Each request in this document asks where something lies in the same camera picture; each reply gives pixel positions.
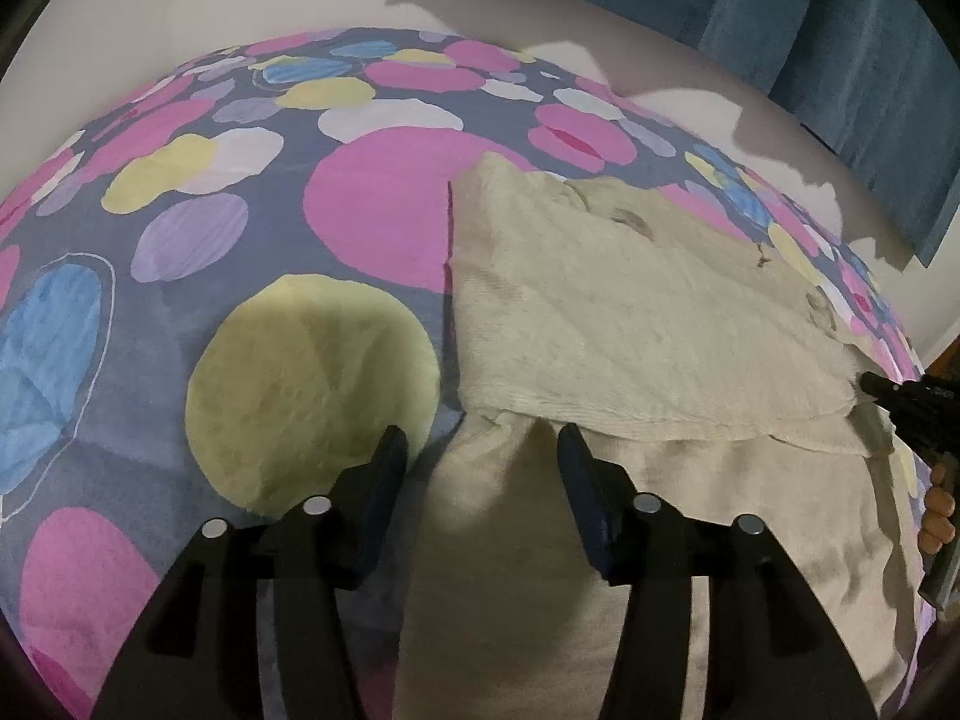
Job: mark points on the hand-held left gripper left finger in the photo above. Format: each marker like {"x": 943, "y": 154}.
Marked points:
{"x": 384, "y": 476}

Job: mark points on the blue curtain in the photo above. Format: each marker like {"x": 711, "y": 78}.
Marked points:
{"x": 847, "y": 45}

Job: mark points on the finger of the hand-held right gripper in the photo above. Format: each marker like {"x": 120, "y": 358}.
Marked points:
{"x": 904, "y": 394}

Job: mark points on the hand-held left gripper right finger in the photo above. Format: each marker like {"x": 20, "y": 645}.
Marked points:
{"x": 583, "y": 484}

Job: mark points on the dotted colourful bedsheet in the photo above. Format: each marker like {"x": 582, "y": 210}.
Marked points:
{"x": 225, "y": 180}

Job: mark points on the beige knit garment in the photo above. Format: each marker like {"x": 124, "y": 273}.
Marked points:
{"x": 637, "y": 300}

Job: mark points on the person's right hand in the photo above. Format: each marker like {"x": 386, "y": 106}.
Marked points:
{"x": 937, "y": 514}

